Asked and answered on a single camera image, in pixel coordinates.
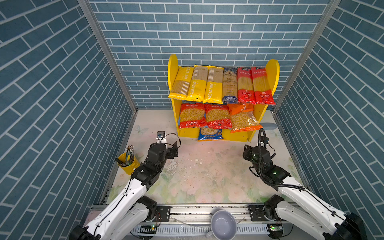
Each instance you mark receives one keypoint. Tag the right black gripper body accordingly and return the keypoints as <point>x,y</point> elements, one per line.
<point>249,155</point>

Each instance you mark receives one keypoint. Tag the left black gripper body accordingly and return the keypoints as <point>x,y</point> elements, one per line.
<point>168,154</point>

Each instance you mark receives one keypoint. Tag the orange pasta bag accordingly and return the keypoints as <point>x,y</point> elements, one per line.
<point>242,118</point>

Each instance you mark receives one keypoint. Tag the blue shell pasta bag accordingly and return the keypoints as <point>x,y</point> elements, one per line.
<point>208,134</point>

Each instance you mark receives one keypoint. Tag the red macaroni bag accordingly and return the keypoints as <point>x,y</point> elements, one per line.
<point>218,116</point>
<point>192,115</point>

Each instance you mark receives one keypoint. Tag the red spaghetti bag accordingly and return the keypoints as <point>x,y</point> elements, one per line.
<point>245,86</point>
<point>262,90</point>

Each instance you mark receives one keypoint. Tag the blue-top Moli pasta bag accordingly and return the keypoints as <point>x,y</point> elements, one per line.
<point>230,86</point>

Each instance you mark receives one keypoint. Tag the yellow spaghetti bag long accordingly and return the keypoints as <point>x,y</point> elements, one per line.
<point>198,84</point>

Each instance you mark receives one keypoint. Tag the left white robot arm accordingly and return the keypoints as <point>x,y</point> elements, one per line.
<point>131,206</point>

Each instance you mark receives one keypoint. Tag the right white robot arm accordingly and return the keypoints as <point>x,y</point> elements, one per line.
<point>315,216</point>

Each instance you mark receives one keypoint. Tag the yellow pen cup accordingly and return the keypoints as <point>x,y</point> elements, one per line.
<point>127,161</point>

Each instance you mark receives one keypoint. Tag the grey oval case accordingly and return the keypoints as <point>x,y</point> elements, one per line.
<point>269,126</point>

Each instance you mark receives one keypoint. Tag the pink tray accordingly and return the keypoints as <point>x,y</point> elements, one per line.
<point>91,216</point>

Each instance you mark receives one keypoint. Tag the grey bowl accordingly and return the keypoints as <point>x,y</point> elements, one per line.
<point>223,226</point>

